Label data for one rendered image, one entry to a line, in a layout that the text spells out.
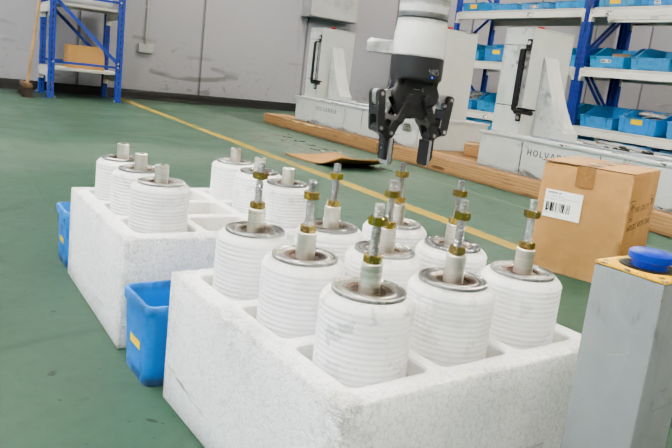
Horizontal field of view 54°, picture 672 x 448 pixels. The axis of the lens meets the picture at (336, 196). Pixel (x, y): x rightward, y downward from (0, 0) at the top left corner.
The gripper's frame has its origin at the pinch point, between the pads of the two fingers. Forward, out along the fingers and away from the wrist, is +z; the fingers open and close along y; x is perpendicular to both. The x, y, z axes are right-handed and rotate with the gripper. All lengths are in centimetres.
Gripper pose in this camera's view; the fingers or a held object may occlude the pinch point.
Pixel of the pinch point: (404, 155)
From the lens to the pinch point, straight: 97.0
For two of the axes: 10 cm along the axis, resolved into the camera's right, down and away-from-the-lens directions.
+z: -1.1, 9.8, 1.8
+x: -5.2, -2.1, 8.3
